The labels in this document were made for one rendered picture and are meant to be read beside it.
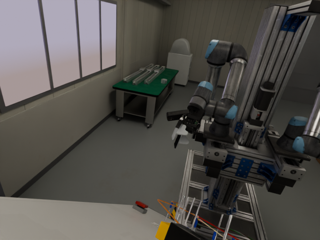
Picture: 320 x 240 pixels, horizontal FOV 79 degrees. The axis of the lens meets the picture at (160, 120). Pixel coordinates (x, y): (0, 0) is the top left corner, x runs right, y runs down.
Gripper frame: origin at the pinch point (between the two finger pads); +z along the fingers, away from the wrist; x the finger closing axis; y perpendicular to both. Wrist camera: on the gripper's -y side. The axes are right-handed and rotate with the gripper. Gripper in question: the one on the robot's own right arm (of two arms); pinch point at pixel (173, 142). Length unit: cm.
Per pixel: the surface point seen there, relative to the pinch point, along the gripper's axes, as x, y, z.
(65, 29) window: 34, -188, -94
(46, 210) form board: -40, -4, 38
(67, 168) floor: 146, -159, 33
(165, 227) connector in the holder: -42, 18, 30
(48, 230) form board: -46, 3, 39
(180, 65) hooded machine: 358, -207, -387
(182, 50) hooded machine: 323, -210, -415
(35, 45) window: 20, -176, -49
